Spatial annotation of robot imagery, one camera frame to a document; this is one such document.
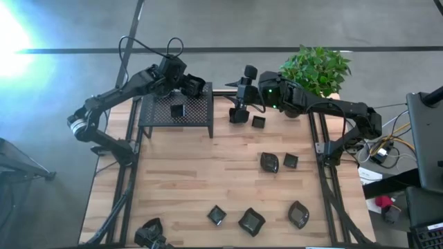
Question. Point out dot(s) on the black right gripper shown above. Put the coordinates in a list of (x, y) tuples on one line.
[(247, 93)]

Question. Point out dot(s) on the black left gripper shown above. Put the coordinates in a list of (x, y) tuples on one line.
[(169, 87)]

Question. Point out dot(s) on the small black square plate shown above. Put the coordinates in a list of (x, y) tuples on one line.
[(258, 122), (217, 215), (290, 161), (177, 110)]

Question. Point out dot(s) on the black wavy square plate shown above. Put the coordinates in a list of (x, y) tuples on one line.
[(251, 222)]

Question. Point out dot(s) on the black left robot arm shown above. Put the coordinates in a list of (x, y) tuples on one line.
[(114, 95)]

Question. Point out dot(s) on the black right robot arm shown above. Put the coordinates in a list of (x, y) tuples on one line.
[(332, 107)]

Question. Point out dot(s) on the black deep square plate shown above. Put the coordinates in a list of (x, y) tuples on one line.
[(199, 88), (234, 119)]

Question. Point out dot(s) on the black perforated metal shelf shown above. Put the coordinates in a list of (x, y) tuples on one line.
[(155, 114)]

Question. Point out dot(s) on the green potted plant black pot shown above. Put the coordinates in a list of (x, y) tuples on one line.
[(318, 69)]

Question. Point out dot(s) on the black handheld device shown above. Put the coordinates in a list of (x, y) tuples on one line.
[(149, 238)]

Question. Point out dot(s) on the white paper box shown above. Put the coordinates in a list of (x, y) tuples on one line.
[(368, 175)]

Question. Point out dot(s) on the black power adapter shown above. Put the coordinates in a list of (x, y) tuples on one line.
[(380, 154)]

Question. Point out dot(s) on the black floor stand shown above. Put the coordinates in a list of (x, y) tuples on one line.
[(17, 162)]

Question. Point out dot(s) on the red cloth object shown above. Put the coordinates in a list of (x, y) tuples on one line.
[(383, 201)]

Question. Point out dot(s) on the black pole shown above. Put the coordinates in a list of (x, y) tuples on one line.
[(432, 97)]

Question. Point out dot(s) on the grey cloth object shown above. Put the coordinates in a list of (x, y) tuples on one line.
[(391, 215)]

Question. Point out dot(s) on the black seat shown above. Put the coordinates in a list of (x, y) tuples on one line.
[(425, 205)]

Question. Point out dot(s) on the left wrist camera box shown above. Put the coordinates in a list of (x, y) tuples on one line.
[(172, 68)]

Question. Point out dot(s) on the black aluminium frame rail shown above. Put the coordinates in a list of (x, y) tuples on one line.
[(320, 176), (132, 193)]

